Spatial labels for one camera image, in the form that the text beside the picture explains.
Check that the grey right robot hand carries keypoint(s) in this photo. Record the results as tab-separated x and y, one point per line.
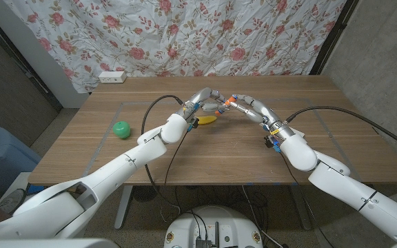
271	118

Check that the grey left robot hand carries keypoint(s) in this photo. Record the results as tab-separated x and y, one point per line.
195	100

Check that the orange and white glue stick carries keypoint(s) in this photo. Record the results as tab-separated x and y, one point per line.
218	112

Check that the orange glue stick cap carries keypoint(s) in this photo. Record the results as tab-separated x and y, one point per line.
232	100

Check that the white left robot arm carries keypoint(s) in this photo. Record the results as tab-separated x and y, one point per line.
143	151

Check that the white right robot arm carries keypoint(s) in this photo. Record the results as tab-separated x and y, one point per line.
298	155

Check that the yellow toy banana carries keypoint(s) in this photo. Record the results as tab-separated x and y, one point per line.
209	120

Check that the floral backdrop cloth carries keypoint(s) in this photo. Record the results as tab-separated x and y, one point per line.
184	34

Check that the green ball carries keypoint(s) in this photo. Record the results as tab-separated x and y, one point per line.
121	129

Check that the white power strip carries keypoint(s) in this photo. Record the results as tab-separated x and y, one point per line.
112	77

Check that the grey metal table leg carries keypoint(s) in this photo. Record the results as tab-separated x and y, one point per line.
122	210
302	213

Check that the black backdrop stand pole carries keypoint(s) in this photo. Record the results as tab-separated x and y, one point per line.
333	38
16	51

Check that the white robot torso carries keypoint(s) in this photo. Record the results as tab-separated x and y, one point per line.
215	220

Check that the blue plastic bin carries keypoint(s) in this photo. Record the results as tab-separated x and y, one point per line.
5	155

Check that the grey person shoe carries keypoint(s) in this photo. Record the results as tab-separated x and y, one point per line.
10	201

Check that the white wall column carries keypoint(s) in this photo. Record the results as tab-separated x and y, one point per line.
47	69

